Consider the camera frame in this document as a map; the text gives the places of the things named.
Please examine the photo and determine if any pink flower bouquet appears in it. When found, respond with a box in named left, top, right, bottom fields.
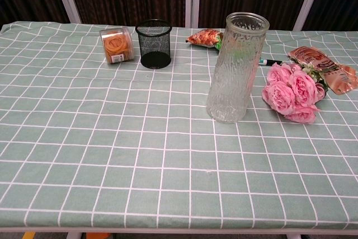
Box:
left=261, top=62, right=329, bottom=124

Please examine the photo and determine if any clear textured glass vase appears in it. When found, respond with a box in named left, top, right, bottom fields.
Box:
left=205, top=12, right=270, bottom=124

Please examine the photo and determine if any black mesh pen holder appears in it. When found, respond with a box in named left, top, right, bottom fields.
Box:
left=135, top=19, right=173, bottom=69

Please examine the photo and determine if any orange green snack bag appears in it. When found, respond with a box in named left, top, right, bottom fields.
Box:
left=186, top=28, right=224, bottom=51

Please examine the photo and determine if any green checked tablecloth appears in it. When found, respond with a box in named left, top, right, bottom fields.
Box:
left=0, top=20, right=358, bottom=230

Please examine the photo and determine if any clear rubber band jar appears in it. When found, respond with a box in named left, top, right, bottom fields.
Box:
left=99, top=27, right=134, bottom=65

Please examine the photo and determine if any black teal pen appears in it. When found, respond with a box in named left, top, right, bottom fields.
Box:
left=258, top=58, right=286, bottom=67

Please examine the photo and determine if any copper bread package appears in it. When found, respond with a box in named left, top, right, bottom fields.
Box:
left=287, top=45, right=358, bottom=94

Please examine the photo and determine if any white table frame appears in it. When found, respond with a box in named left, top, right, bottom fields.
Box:
left=65, top=227, right=358, bottom=239

